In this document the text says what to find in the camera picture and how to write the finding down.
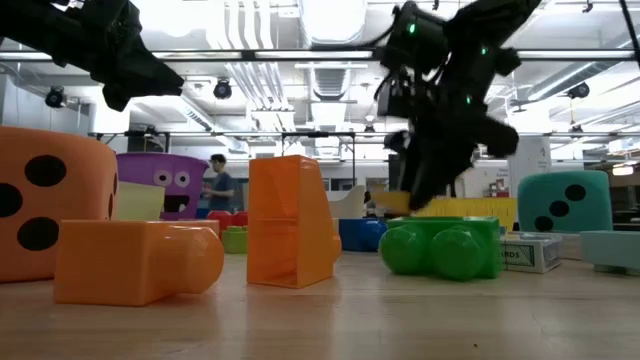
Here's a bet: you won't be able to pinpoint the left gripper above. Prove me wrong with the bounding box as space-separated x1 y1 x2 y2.
49 0 184 112

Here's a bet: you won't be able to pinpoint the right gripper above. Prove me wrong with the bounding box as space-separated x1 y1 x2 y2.
378 74 521 211

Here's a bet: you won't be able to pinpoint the yellow plastic basket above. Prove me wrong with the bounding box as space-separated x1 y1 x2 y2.
372 191 519 234

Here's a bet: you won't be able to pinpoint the blue toy block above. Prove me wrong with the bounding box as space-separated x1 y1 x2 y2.
338 217 389 253

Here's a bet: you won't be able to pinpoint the orange foam dice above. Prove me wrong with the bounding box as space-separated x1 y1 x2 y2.
0 125 120 284

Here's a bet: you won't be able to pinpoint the teal foam dice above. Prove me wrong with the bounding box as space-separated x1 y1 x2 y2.
516 170 614 235

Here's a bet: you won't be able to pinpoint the patterned playing card box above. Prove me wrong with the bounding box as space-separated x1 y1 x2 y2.
500 232 564 275

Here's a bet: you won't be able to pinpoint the teal toy block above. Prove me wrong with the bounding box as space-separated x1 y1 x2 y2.
579 230 640 277

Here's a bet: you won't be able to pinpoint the purple monster face bucket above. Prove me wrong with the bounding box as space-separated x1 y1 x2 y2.
115 152 211 222

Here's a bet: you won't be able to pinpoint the white plastic bin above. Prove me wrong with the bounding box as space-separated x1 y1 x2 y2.
327 184 368 220

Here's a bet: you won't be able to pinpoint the person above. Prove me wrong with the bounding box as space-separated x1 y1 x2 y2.
201 153 235 212

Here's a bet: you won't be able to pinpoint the short orange toy block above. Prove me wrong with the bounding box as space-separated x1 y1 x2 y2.
246 154 343 290

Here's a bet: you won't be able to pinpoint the long orange toy block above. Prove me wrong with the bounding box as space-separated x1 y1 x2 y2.
53 218 225 308

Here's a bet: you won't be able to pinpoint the lime green toy block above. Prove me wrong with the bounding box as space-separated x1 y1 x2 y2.
221 225 249 255

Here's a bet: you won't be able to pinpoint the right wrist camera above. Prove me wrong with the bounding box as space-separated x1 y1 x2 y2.
378 1 450 74

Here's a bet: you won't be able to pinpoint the silver ventilation duct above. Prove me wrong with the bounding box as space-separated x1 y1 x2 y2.
297 0 370 161

